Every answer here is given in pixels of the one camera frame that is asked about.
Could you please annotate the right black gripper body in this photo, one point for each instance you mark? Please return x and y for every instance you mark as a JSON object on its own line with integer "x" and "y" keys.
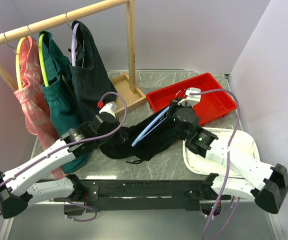
{"x": 173, "y": 110}

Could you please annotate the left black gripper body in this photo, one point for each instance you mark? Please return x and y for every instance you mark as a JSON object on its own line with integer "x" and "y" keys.
{"x": 117, "y": 135}

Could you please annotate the light blue hanger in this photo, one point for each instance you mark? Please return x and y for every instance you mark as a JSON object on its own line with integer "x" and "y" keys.
{"x": 150, "y": 126}

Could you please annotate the black shorts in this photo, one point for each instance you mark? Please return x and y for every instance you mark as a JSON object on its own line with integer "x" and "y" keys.
{"x": 160, "y": 139}

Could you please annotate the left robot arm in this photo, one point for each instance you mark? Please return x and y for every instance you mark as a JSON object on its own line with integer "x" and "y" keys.
{"x": 21, "y": 186}

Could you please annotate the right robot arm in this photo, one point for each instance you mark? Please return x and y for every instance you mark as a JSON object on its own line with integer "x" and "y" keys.
{"x": 238, "y": 172}

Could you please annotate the dark green shorts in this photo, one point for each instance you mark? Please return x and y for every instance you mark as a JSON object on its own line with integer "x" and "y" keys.
{"x": 89, "y": 77}

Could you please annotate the teal green shorts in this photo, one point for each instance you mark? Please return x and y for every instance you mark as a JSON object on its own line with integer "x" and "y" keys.
{"x": 59, "y": 94}

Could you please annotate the pink patterned shorts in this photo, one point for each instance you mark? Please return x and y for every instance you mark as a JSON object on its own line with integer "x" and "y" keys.
{"x": 31, "y": 97}

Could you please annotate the lilac hanger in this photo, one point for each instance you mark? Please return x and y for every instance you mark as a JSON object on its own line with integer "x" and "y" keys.
{"x": 74, "y": 44}

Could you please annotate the lime green hanger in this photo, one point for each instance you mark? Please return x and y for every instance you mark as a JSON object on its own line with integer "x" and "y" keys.
{"x": 41, "y": 60}

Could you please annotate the yellow hanger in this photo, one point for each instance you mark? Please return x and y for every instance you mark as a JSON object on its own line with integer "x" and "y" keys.
{"x": 17, "y": 63}

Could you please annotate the wooden clothes rack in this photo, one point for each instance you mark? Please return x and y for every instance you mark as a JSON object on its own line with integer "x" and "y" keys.
{"x": 124, "y": 83}

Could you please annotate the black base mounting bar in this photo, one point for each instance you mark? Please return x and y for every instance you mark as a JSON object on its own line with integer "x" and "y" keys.
{"x": 108, "y": 195}

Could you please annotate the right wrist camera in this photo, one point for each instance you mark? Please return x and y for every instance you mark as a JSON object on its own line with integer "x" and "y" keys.
{"x": 192, "y": 97}

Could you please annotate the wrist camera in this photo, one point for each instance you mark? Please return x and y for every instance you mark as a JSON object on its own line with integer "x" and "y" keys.
{"x": 192, "y": 97}
{"x": 109, "y": 107}

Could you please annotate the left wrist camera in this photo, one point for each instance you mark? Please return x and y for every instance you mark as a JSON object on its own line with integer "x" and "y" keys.
{"x": 109, "y": 107}

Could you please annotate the aluminium rail frame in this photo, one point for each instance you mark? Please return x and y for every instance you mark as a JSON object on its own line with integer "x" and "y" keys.
{"x": 46, "y": 221}

